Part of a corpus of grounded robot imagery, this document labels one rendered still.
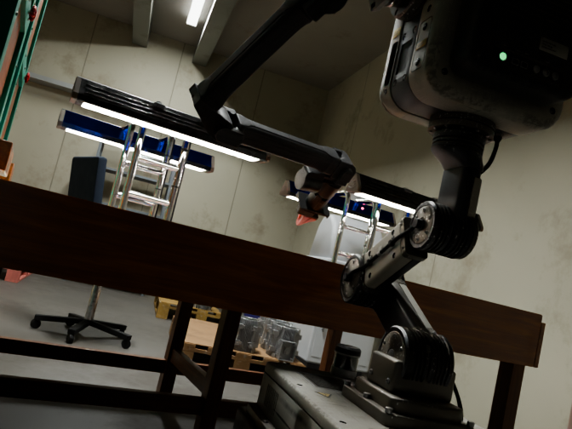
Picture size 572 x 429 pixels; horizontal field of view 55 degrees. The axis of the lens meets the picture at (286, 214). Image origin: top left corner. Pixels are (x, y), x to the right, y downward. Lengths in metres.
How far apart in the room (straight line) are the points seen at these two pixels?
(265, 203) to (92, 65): 3.01
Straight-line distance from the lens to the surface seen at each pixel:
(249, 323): 3.56
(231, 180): 7.93
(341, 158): 1.50
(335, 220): 4.62
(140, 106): 1.69
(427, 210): 1.19
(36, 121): 7.98
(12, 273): 6.01
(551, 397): 3.42
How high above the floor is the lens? 0.71
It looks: 6 degrees up
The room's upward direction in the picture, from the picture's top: 13 degrees clockwise
